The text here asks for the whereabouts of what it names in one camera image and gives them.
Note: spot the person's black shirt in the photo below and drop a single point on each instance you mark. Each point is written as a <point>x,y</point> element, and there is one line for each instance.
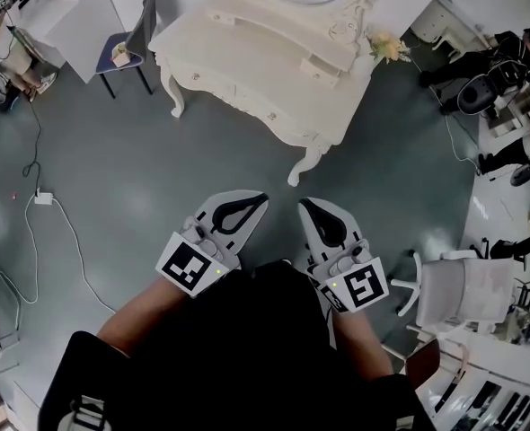
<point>247,353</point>

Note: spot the white office chair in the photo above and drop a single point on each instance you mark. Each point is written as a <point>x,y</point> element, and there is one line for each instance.
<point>462,285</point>

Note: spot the black office chair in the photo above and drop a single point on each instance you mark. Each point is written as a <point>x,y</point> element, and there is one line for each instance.
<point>516,245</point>
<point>476,94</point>

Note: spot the person's left forearm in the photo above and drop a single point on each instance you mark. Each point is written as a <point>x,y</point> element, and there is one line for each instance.
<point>143,312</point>

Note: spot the white shelf unit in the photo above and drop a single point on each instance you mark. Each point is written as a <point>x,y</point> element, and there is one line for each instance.
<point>480,366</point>

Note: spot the white ornate dressing table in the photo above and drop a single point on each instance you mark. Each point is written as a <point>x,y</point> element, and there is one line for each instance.
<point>256,56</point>

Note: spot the small pink box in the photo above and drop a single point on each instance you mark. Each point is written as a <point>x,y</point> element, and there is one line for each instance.
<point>122,58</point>

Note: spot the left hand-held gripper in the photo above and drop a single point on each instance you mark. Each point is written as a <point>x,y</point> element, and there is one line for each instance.
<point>184,263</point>

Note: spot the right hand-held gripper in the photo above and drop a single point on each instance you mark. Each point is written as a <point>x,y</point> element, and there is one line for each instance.
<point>364,285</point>

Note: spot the small white drawer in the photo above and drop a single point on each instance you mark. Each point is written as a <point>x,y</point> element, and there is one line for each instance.
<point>220,17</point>
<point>321,76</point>

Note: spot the white background vanity table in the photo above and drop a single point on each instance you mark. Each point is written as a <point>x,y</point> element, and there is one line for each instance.
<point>449,20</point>

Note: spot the white power strip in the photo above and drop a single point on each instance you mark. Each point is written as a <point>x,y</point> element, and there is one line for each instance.
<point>44,198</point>

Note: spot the person's right forearm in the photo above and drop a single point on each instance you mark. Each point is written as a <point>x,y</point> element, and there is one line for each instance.
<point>359,344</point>

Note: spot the artificial flower bouquet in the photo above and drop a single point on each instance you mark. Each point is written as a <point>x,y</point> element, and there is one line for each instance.
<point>386,45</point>

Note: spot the blue seat chair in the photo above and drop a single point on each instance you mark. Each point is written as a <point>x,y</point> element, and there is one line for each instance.
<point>141,29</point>

